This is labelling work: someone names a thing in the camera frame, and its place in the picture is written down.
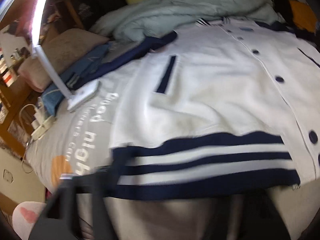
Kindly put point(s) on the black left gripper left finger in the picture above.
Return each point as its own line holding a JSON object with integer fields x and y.
{"x": 60, "y": 218}

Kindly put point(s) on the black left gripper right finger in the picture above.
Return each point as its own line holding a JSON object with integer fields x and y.
{"x": 250, "y": 215}

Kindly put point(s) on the white navy varsity jacket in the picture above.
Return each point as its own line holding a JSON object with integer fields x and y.
{"x": 205, "y": 110}

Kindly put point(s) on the white slipper with pink heart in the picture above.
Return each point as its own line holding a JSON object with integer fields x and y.
{"x": 25, "y": 216}

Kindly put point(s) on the grey printed bed sheet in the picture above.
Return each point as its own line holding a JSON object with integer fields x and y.
{"x": 53, "y": 157}

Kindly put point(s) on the white power strip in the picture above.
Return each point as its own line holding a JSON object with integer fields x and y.
{"x": 42, "y": 123}

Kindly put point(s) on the white LED desk lamp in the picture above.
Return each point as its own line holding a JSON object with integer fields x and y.
{"x": 74, "y": 99}

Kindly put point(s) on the blue folded garment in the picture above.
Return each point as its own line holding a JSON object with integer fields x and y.
{"x": 88, "y": 64}

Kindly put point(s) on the beige patterned pillow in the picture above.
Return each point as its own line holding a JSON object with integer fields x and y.
{"x": 62, "y": 52}

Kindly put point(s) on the black garment pile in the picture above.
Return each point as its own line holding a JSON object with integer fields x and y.
{"x": 284, "y": 8}

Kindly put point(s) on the pale green quilt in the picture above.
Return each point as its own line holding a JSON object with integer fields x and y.
{"x": 156, "y": 18}

